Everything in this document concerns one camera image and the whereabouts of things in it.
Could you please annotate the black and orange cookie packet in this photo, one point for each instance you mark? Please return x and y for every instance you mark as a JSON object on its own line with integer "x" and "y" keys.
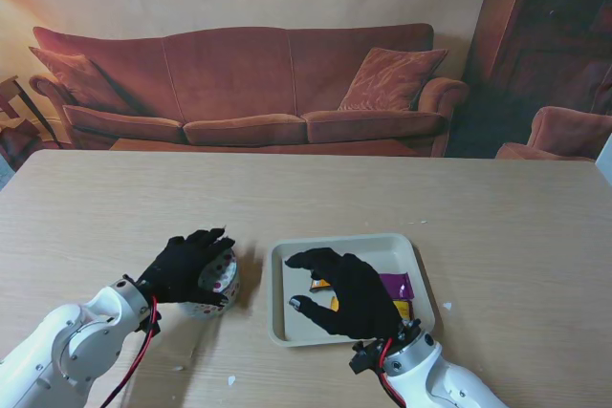
{"x": 321, "y": 285}

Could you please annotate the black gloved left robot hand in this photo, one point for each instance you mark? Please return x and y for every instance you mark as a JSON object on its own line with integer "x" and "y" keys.
{"x": 177, "y": 269}

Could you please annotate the red brown sofa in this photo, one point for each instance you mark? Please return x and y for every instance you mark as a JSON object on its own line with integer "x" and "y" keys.
{"x": 229, "y": 73}

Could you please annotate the wooden side chair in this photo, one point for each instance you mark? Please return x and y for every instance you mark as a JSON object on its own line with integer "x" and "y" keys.
{"x": 9, "y": 92}

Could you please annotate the plain purple cookie packet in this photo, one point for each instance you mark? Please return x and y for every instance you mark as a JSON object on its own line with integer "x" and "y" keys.
{"x": 397, "y": 286}

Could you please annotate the patterned red sofa cushion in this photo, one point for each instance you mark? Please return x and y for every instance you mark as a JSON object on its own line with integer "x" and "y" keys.
{"x": 387, "y": 78}

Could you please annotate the round polka dot box lid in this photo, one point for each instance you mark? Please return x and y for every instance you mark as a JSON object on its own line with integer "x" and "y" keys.
{"x": 222, "y": 267}

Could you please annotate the round polka dot cookie box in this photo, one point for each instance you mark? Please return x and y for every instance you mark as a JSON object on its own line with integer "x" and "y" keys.
{"x": 210, "y": 310}

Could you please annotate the purple cookie packet yellow print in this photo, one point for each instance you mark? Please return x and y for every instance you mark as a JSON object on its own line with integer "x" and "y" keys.
{"x": 404, "y": 310}

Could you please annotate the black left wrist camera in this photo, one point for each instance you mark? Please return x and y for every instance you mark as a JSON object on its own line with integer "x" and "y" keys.
{"x": 154, "y": 317}

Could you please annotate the dark wooden cabinet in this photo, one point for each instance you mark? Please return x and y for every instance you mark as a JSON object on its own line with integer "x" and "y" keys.
{"x": 535, "y": 35}

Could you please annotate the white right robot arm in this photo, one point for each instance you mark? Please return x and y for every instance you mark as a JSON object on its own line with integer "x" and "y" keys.
{"x": 416, "y": 360}

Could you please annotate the plain red sofa cushion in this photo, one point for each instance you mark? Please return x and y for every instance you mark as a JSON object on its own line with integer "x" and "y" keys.
{"x": 72, "y": 73}

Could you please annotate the beige rectangular tray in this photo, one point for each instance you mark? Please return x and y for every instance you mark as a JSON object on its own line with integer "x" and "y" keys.
{"x": 401, "y": 255}

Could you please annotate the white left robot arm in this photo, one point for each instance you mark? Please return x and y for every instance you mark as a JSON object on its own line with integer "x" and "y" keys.
{"x": 72, "y": 341}

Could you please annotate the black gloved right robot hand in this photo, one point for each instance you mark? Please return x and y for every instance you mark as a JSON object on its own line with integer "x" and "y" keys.
{"x": 363, "y": 298}

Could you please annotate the red brown armchair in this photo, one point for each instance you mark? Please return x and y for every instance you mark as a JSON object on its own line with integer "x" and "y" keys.
{"x": 569, "y": 131}

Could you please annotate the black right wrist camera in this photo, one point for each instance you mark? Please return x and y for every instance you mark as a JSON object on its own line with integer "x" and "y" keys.
{"x": 363, "y": 360}

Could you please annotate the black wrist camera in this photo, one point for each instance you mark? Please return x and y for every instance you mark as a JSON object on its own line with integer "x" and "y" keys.
{"x": 154, "y": 317}
{"x": 363, "y": 360}

